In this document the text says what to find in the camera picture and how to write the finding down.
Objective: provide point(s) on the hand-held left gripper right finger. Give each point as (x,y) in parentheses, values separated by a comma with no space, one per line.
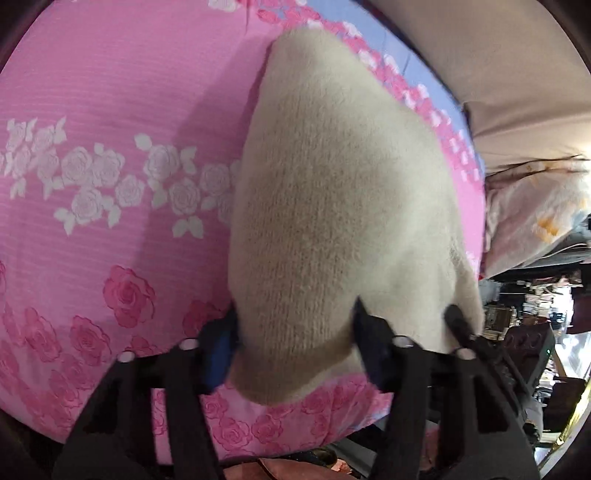
(369,353)

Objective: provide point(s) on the beige pillow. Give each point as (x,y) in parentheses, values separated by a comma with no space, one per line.
(508,69)

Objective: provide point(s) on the cream sweater with black hearts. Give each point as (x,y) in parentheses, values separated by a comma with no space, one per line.
(341,207)

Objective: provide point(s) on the brown cloth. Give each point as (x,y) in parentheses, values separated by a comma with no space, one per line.
(268,470)

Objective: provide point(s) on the pink floral blanket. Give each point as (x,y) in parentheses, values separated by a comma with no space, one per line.
(115,92)

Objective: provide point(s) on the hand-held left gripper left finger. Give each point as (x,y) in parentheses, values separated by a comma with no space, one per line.
(220,357)

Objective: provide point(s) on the light floral quilt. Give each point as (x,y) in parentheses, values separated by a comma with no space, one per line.
(521,212)

